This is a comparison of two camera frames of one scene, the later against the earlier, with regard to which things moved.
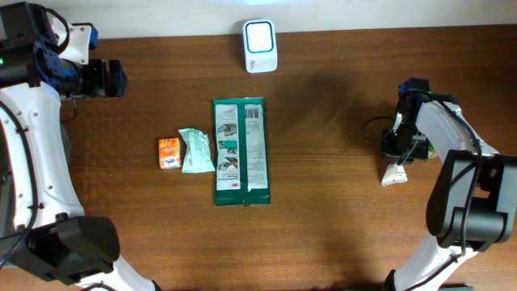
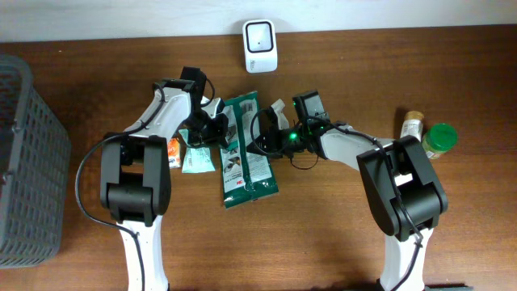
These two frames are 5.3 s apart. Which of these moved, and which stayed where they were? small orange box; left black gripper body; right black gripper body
Moved: left black gripper body; right black gripper body
Stayed: small orange box
